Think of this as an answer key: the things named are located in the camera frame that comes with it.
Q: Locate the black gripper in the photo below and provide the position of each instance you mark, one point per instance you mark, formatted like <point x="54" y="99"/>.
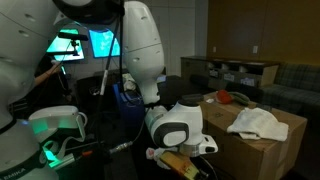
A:
<point x="201" y="168"/>

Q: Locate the white towel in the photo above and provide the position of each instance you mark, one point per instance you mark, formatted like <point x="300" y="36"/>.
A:
<point x="258" y="123"/>

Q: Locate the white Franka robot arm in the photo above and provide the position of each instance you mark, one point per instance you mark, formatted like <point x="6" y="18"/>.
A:
<point x="143" y="50"/>

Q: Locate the person forearm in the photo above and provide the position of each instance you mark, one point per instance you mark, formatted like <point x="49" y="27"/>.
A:
<point x="45" y="76"/>

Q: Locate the large cardboard box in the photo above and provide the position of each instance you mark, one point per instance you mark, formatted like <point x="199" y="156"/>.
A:
<point x="233" y="150"/>

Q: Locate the operator hand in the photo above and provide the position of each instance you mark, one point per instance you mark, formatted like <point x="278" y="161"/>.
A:
<point x="57" y="64"/>

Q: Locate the small white scrap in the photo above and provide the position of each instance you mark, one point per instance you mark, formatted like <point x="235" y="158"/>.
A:
<point x="210" y="100"/>

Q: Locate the dark grey flat block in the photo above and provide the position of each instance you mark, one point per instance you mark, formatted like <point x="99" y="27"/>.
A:
<point x="192" y="97"/>

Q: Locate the red plush vegetable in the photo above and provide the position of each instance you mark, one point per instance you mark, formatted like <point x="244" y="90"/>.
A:
<point x="224" y="96"/>

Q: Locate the dark bin white label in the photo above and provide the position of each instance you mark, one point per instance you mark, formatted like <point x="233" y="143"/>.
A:
<point x="213" y="73"/>
<point x="247" y="81"/>
<point x="229" y="76"/>

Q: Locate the white plastic tub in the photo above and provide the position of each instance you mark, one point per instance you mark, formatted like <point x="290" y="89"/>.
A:
<point x="161" y="79"/>

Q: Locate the low wooden shelf cabinet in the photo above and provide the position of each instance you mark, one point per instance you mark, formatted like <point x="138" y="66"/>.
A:
<point x="196" y="66"/>

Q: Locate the tool with orange band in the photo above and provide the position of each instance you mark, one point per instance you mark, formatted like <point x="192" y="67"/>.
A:
<point x="87" y="153"/>

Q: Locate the green plaid couch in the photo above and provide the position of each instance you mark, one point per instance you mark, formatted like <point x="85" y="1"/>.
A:
<point x="293" y="90"/>

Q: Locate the black bag white logo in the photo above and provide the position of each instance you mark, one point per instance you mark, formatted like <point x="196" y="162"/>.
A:
<point x="88" y="95"/>

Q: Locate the white VR headset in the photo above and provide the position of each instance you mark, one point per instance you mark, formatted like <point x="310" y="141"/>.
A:
<point x="56" y="115"/>

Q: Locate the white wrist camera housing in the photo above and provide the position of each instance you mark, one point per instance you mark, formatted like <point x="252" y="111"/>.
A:
<point x="209" y="145"/>

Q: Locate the white wall plate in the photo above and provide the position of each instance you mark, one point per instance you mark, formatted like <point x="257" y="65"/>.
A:
<point x="214" y="49"/>
<point x="255" y="49"/>

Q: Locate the black stereo camera on stand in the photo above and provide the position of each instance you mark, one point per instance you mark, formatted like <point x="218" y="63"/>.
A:
<point x="71" y="36"/>

